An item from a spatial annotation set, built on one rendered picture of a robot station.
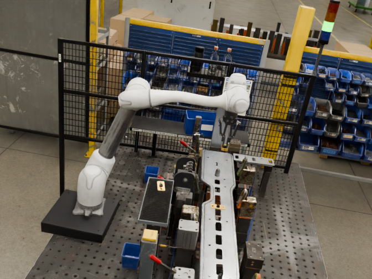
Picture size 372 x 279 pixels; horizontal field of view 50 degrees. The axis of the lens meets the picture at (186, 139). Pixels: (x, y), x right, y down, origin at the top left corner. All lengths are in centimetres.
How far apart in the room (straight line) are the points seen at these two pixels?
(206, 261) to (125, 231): 72
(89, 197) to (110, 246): 31
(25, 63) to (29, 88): 27
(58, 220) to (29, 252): 99
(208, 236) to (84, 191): 81
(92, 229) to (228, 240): 81
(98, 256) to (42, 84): 254
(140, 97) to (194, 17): 665
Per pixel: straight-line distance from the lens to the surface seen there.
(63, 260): 236
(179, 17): 882
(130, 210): 268
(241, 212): 238
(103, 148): 256
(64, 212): 256
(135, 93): 222
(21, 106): 472
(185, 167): 232
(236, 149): 291
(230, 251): 205
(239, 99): 202
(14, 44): 451
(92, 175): 243
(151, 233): 182
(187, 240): 198
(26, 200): 399
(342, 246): 407
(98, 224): 248
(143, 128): 298
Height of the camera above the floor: 234
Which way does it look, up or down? 27 degrees down
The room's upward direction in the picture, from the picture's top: 8 degrees clockwise
